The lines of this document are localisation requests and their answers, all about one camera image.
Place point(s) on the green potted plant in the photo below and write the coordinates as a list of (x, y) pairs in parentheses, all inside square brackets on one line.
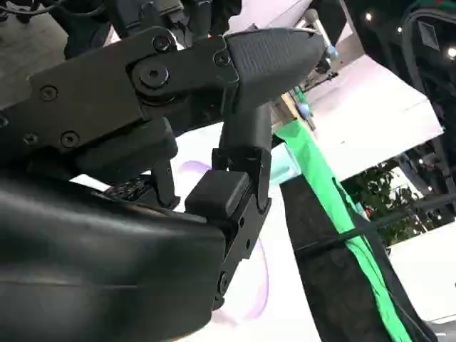
[(377, 199)]

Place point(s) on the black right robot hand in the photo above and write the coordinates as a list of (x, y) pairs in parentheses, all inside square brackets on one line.
[(89, 242)]

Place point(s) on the pale green mug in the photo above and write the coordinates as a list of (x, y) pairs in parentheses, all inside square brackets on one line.
[(285, 164)]

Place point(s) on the green cloth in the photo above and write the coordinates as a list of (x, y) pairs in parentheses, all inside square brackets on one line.
[(320, 160)]

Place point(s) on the black desk skirt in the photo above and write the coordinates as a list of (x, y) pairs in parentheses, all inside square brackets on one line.
[(327, 285)]

